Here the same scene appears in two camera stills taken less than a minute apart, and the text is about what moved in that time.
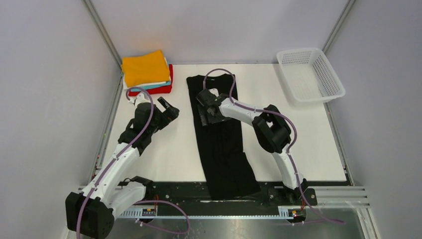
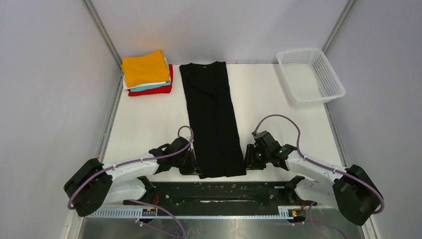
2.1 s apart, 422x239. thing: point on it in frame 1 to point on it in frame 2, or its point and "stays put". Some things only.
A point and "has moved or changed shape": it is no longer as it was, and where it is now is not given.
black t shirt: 228,173 has moved or changed shape
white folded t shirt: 127,87 stays put
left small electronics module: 149,212 stays put
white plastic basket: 310,77 stays put
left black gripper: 169,114 to 192,168
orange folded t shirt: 145,69 stays put
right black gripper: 207,107 to 249,158
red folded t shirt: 164,89 stays put
